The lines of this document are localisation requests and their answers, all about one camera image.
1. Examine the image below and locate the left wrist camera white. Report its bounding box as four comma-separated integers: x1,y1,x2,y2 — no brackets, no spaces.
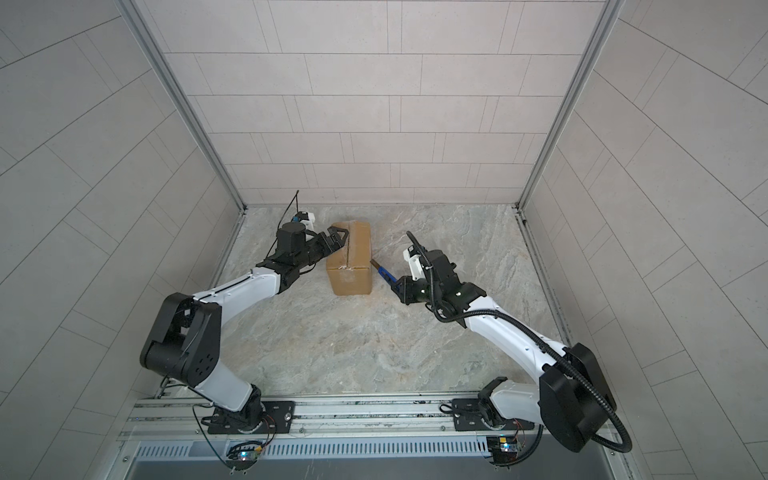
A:
292,211,315,230

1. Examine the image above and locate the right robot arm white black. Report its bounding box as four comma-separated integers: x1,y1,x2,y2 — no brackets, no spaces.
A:
388,245,632,453

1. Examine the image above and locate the aluminium corner post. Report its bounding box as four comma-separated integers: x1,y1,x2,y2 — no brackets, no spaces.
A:
517,0,626,210
115,0,247,212

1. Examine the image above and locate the brown cardboard express box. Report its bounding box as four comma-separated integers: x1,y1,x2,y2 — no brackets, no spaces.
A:
326,221,373,296

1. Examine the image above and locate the right green circuit board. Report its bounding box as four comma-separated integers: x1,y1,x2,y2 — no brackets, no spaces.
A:
486,436,520,466

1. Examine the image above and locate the left aluminium corner post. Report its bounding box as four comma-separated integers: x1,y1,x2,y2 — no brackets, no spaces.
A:
115,0,247,212

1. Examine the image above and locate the blue utility knife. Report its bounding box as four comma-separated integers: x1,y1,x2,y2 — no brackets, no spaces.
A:
370,259,397,288

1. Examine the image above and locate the white ventilation grille strip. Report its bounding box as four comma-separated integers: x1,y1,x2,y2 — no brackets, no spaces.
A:
135,435,491,461

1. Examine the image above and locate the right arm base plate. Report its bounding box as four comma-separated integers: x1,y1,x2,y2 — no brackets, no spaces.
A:
439,398,536,432

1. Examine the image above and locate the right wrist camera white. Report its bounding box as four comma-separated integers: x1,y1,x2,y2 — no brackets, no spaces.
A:
403,246,425,280

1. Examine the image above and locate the aluminium mounting rail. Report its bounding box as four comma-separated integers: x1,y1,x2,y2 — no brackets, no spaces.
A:
122,392,619,442

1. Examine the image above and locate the green circuit board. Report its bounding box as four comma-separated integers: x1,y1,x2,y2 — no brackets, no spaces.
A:
486,436,520,466
227,440,264,463

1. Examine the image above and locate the right aluminium corner post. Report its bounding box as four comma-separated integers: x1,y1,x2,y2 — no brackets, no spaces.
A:
517,0,626,210

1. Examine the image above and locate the black corrugated cable conduit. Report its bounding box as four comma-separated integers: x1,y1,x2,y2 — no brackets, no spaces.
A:
405,230,634,468

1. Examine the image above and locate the left green circuit board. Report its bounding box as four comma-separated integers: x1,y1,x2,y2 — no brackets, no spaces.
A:
227,440,264,463

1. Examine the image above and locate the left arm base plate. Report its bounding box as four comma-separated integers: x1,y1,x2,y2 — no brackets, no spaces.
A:
201,401,296,435

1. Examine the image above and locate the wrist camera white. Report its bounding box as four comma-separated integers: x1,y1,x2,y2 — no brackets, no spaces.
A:
403,246,425,280
292,211,315,230

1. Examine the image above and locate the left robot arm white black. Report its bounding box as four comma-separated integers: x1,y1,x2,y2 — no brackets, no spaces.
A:
139,221,349,432

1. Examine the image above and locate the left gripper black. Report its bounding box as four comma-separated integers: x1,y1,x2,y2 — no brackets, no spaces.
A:
293,228,351,271

